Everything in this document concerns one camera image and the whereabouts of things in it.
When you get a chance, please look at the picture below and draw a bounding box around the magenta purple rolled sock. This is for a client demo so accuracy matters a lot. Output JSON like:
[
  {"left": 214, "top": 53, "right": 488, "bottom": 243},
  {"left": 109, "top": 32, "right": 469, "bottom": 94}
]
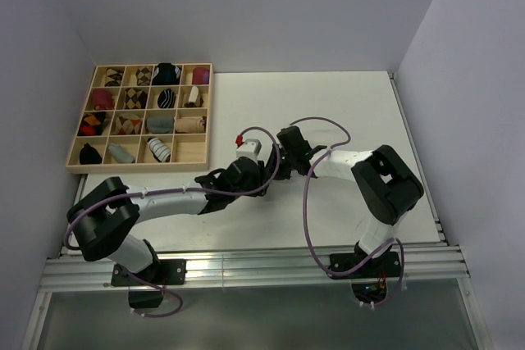
[{"left": 192, "top": 66, "right": 210, "bottom": 85}]

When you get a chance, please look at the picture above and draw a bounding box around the cream brown rolled sock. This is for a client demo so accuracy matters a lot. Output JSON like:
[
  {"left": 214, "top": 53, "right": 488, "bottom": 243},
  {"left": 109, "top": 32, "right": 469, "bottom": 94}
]
[{"left": 183, "top": 85, "right": 203, "bottom": 108}]

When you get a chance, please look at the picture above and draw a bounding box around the pink rolled sock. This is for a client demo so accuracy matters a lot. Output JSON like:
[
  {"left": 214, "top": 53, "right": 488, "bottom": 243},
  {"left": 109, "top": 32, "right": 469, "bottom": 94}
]
[{"left": 91, "top": 89, "right": 114, "bottom": 111}]

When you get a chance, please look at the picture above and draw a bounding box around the white black striped sock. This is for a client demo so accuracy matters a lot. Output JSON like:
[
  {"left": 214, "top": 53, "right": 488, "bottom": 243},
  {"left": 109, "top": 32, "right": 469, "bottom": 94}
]
[{"left": 147, "top": 138, "right": 171, "bottom": 163}]

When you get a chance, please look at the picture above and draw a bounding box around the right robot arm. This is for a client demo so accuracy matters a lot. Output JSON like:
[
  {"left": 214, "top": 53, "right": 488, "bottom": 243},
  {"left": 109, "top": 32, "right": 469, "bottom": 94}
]
[{"left": 277, "top": 125, "right": 424, "bottom": 276}]

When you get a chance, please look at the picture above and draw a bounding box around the black orange argyle sock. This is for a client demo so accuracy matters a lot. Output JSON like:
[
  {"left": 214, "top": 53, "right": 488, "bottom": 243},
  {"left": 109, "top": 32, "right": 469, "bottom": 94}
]
[{"left": 78, "top": 111, "right": 106, "bottom": 136}]

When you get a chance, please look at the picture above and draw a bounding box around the grey argyle rolled sock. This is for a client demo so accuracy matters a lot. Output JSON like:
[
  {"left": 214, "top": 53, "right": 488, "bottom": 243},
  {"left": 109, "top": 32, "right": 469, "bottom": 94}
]
[{"left": 135, "top": 66, "right": 153, "bottom": 86}]

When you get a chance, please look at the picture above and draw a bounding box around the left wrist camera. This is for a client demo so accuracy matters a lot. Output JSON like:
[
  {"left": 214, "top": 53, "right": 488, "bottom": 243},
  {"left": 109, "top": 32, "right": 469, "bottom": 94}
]
[{"left": 235, "top": 135, "right": 262, "bottom": 162}]

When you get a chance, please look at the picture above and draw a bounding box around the wooden compartment sock tray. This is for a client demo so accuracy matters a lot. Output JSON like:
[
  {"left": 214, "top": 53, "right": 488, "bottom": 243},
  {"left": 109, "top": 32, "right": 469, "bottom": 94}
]
[{"left": 66, "top": 62, "right": 214, "bottom": 174}]

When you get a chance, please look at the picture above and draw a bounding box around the black blue rolled sock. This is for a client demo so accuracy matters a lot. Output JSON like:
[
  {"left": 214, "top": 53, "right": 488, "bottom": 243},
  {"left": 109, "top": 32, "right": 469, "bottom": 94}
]
[{"left": 152, "top": 63, "right": 182, "bottom": 85}]

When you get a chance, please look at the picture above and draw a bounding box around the beige red argyle sock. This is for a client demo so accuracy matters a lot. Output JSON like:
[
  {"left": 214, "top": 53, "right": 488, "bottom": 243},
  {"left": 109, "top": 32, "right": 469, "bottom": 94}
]
[{"left": 114, "top": 113, "right": 143, "bottom": 135}]

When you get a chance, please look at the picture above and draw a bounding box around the brown argyle rolled sock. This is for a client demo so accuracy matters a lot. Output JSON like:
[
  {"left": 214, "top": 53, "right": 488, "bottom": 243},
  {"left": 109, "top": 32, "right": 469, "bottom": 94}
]
[{"left": 103, "top": 67, "right": 125, "bottom": 87}]

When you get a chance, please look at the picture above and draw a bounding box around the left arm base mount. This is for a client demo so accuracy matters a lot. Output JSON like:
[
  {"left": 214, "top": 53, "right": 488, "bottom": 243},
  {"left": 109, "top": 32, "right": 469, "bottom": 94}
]
[{"left": 110, "top": 259, "right": 186, "bottom": 316}]

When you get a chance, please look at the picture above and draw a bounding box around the tan rolled sock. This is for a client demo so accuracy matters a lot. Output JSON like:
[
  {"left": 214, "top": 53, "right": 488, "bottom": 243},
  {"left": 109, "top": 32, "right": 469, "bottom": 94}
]
[{"left": 175, "top": 116, "right": 207, "bottom": 134}]

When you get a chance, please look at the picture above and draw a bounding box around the dark brown argyle sock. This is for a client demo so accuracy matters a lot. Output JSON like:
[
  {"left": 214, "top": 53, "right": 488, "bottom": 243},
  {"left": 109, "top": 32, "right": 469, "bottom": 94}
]
[{"left": 123, "top": 88, "right": 148, "bottom": 110}]

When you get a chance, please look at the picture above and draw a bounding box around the light blue rolled sock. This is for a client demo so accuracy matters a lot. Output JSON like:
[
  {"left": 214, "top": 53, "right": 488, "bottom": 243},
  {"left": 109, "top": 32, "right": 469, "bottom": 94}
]
[{"left": 108, "top": 143, "right": 135, "bottom": 164}]

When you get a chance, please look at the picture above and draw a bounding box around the black white-striped rolled sock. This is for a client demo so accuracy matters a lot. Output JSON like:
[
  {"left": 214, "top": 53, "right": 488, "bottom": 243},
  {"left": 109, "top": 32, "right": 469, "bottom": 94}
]
[{"left": 157, "top": 89, "right": 176, "bottom": 109}]

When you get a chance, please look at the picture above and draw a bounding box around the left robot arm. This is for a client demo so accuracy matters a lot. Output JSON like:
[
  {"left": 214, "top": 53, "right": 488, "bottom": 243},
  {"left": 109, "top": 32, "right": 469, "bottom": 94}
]
[{"left": 66, "top": 157, "right": 276, "bottom": 284}]

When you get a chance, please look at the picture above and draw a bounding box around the aluminium rail frame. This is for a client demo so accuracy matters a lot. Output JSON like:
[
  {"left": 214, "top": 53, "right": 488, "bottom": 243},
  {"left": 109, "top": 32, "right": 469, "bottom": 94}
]
[{"left": 20, "top": 173, "right": 495, "bottom": 350}]

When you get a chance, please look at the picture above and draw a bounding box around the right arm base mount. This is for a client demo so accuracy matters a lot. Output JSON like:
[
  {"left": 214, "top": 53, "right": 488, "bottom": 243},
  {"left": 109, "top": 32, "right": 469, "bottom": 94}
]
[{"left": 328, "top": 249, "right": 403, "bottom": 307}]

